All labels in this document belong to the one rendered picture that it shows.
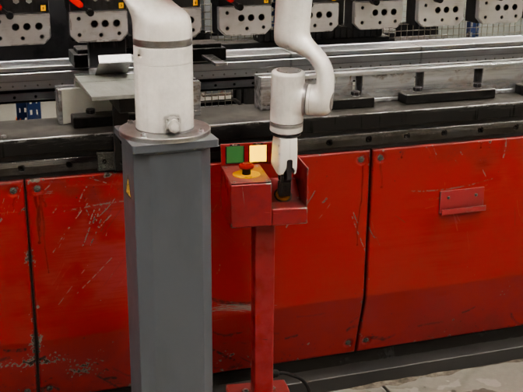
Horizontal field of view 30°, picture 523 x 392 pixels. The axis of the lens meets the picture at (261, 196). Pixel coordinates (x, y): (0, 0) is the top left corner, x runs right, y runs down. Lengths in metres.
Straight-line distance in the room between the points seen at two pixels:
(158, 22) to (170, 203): 0.37
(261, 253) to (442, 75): 0.83
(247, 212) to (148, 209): 0.51
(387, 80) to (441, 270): 0.61
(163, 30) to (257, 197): 0.66
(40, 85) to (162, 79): 0.98
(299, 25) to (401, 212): 0.78
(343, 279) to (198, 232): 0.94
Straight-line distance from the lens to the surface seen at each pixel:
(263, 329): 2.66
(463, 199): 3.00
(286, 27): 2.39
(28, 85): 2.90
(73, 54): 2.86
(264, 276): 2.60
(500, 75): 3.11
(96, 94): 2.42
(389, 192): 2.87
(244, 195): 2.45
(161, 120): 1.98
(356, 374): 3.08
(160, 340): 2.12
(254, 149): 2.58
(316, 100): 2.40
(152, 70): 1.96
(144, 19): 1.96
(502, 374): 3.26
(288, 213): 2.49
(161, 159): 1.98
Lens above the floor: 1.51
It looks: 18 degrees down
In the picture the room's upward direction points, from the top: straight up
